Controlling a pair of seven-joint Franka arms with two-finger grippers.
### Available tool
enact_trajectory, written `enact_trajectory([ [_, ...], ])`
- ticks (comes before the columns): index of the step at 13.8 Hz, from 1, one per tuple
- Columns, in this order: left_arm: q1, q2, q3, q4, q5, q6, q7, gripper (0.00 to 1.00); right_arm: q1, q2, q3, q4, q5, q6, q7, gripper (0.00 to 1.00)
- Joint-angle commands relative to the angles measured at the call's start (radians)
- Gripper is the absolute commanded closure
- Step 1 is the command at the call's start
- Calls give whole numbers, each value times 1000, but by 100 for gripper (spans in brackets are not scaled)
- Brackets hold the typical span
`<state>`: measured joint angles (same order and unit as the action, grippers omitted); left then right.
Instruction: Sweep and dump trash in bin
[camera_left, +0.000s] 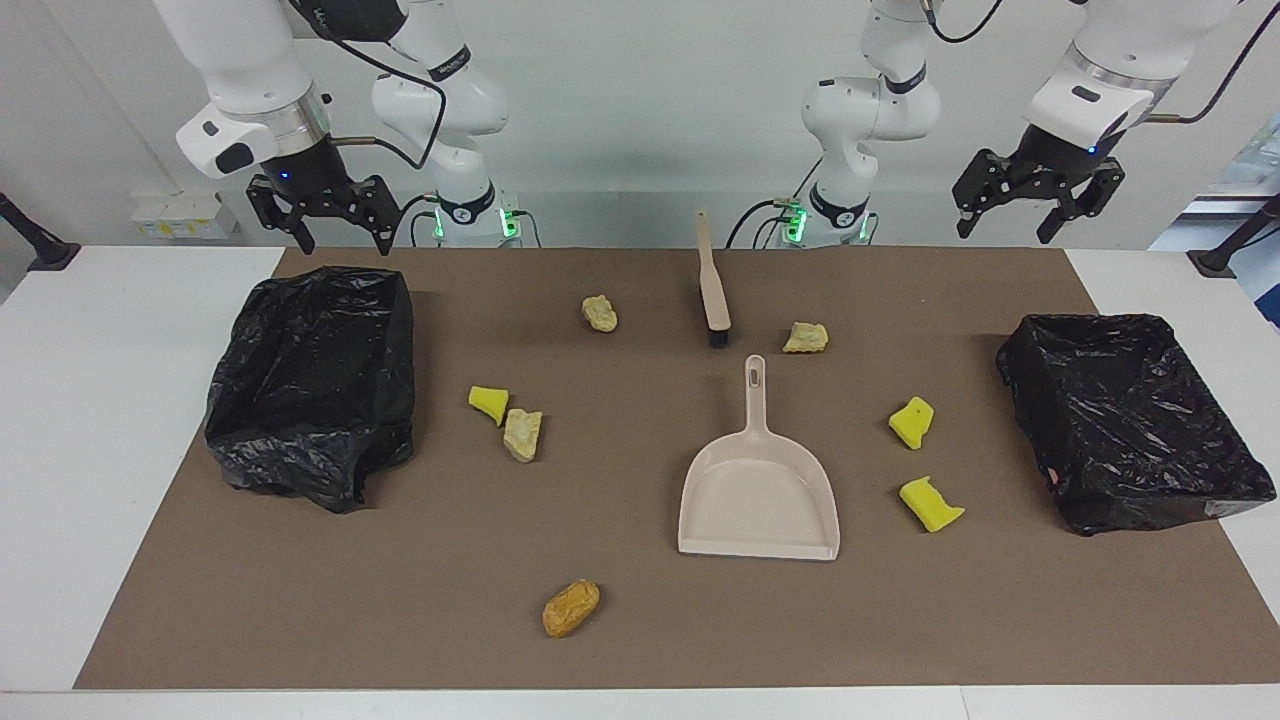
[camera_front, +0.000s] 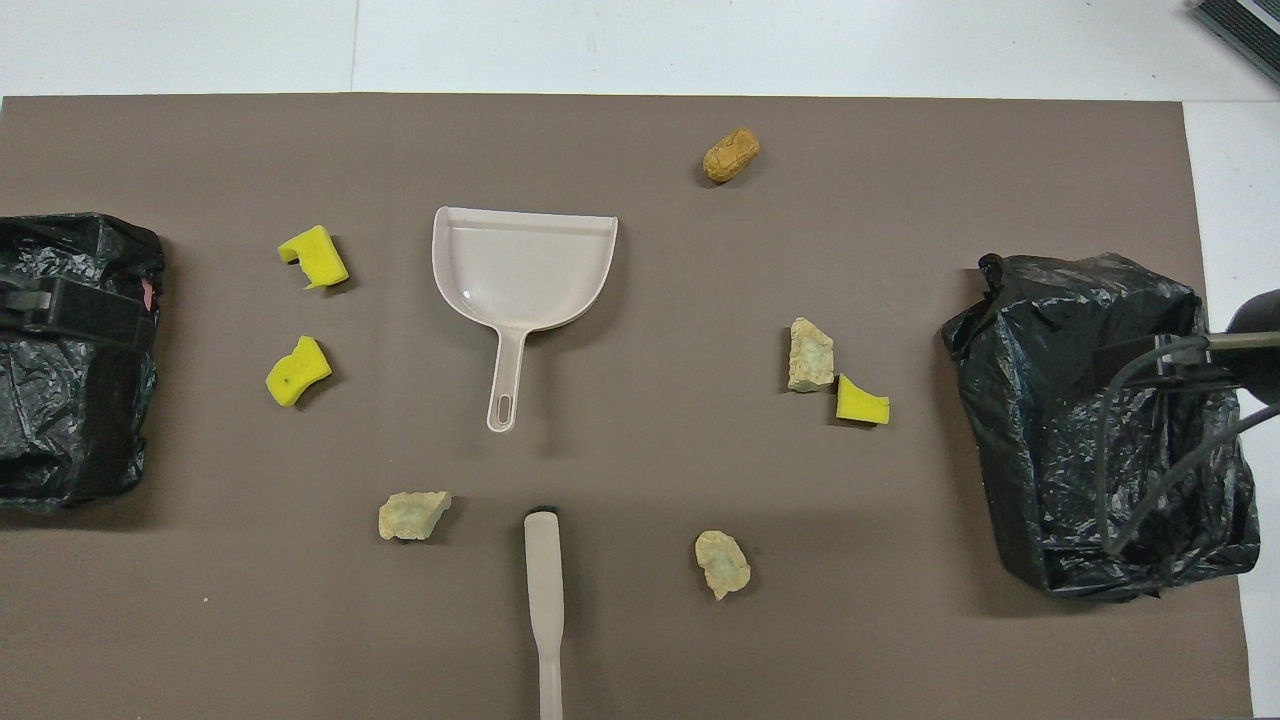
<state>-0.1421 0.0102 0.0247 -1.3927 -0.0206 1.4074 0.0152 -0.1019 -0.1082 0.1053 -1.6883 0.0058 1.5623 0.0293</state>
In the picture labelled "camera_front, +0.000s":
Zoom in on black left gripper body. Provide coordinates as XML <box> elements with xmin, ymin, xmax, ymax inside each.
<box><xmin>0</xmin><ymin>277</ymin><xmax>56</xmax><ymax>336</ymax></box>

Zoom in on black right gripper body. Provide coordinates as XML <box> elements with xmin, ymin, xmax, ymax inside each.
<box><xmin>1208</xmin><ymin>288</ymin><xmax>1280</xmax><ymax>403</ymax></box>

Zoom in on yellow sponge piece dark dot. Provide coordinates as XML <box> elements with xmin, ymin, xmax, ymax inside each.
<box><xmin>265</xmin><ymin>335</ymin><xmax>333</xmax><ymax>408</ymax></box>

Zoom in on notched yellow green sponge piece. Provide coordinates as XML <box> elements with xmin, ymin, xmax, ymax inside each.
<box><xmin>277</xmin><ymin>225</ymin><xmax>350</xmax><ymax>291</ymax></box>

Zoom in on small yellow sponge wedge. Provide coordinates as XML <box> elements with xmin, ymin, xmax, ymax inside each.
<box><xmin>836</xmin><ymin>373</ymin><xmax>891</xmax><ymax>426</ymax></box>

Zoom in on pale tan torn sponge piece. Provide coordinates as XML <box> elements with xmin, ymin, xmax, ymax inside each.
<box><xmin>787</xmin><ymin>317</ymin><xmax>836</xmax><ymax>394</ymax></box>
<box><xmin>695</xmin><ymin>530</ymin><xmax>752</xmax><ymax>601</ymax></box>
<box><xmin>378</xmin><ymin>490</ymin><xmax>453</xmax><ymax>542</ymax></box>

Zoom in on beige plastic dustpan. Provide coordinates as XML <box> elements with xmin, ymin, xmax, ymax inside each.
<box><xmin>432</xmin><ymin>206</ymin><xmax>619</xmax><ymax>434</ymax></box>

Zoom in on orange-brown sponge lump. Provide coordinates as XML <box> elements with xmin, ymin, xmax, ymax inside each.
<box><xmin>702</xmin><ymin>127</ymin><xmax>761</xmax><ymax>185</ymax></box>

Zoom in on beige brush black bristles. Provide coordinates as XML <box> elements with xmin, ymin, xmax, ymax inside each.
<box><xmin>523</xmin><ymin>507</ymin><xmax>566</xmax><ymax>720</ymax></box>

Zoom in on black bag bin pink mark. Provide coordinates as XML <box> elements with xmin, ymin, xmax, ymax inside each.
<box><xmin>0</xmin><ymin>212</ymin><xmax>166</xmax><ymax>513</ymax></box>

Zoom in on black bag-lined bin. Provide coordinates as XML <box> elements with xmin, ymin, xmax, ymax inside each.
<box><xmin>941</xmin><ymin>252</ymin><xmax>1261</xmax><ymax>602</ymax></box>

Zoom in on dark ribbed grey object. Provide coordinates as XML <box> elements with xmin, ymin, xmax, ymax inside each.
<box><xmin>1190</xmin><ymin>0</ymin><xmax>1280</xmax><ymax>59</ymax></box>

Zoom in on brown table mat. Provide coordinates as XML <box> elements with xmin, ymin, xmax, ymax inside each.
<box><xmin>0</xmin><ymin>93</ymin><xmax>1254</xmax><ymax>720</ymax></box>

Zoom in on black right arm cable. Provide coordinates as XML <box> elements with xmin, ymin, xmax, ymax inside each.
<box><xmin>1093</xmin><ymin>335</ymin><xmax>1280</xmax><ymax>557</ymax></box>

